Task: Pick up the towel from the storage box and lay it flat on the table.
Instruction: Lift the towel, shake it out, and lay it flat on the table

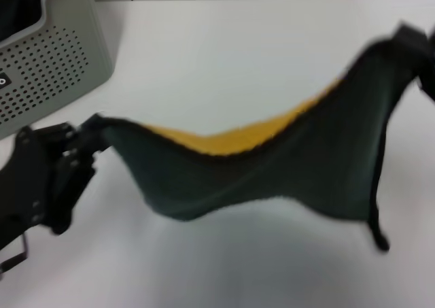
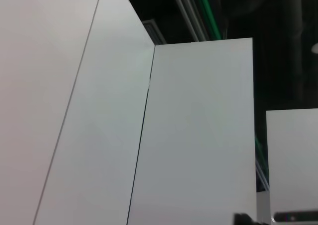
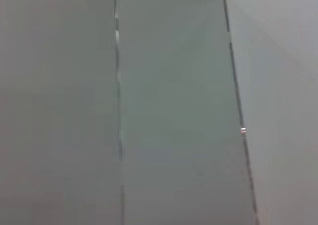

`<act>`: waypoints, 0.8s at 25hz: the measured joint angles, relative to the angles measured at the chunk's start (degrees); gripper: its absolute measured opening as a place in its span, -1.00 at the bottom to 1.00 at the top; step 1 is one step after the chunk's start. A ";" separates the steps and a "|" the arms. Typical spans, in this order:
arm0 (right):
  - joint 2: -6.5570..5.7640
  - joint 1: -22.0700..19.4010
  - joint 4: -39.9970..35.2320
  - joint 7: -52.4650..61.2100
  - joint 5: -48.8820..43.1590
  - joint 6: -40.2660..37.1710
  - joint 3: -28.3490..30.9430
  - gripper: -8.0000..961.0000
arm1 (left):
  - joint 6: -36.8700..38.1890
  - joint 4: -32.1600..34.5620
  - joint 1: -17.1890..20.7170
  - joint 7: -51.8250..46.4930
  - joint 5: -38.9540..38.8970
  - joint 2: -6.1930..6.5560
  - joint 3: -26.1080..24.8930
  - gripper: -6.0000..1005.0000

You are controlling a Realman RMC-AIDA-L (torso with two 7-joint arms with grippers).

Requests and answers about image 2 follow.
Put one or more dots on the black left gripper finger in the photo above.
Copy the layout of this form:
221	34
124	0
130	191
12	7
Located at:
244	220

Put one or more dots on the green ceiling pipe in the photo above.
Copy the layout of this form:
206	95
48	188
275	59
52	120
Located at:
207	11

